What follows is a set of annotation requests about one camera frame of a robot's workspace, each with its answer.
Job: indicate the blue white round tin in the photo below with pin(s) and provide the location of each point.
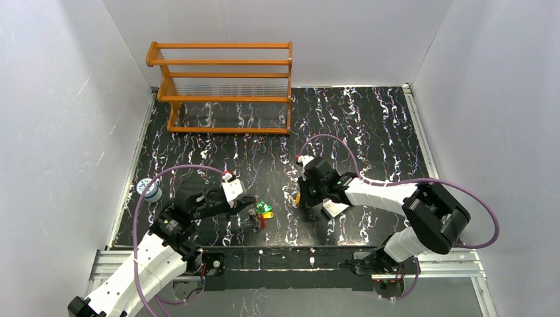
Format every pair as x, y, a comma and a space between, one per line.
152, 193

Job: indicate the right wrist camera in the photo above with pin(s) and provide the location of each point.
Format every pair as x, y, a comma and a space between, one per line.
303, 160

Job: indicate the orange wooden rack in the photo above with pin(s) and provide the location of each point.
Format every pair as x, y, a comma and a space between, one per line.
228, 88

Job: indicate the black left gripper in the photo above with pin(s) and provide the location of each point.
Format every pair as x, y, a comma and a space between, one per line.
241, 203

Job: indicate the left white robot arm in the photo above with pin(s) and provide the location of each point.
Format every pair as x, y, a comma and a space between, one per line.
164, 253

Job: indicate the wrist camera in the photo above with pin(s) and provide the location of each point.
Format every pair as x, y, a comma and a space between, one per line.
233, 188
303, 160

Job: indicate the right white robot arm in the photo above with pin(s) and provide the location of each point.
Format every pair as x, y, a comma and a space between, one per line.
436, 218

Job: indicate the aluminium frame rail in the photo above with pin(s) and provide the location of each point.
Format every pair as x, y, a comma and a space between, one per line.
459, 263

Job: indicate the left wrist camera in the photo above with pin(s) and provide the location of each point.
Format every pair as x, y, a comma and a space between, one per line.
233, 188

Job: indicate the white card box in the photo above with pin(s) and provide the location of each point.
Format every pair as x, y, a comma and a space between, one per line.
332, 209

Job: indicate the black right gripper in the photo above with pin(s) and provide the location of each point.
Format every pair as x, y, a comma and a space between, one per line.
304, 192

